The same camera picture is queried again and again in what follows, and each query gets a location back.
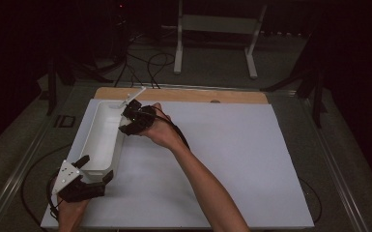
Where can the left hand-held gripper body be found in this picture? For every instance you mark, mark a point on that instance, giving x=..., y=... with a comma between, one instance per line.
x=65, y=175

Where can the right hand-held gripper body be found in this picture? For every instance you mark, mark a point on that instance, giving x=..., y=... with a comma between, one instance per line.
x=143, y=116

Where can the white plastic bin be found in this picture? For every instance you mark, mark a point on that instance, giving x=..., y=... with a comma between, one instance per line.
x=104, y=141

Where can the person's right hand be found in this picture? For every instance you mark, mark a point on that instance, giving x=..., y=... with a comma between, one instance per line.
x=162, y=132

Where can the person's left hand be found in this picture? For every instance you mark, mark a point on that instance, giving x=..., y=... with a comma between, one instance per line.
x=71, y=214

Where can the black square floor plate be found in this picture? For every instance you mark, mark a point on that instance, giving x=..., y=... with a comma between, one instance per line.
x=65, y=121

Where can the wooden table board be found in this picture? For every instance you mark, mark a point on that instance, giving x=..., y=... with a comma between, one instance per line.
x=199, y=95

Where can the black tripod stand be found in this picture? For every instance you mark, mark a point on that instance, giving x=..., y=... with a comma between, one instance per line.
x=317, y=96
x=52, y=87

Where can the white table mat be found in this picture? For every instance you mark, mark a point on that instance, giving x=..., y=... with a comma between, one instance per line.
x=238, y=161

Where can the white metal stand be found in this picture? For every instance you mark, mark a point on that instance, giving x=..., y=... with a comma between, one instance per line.
x=217, y=24

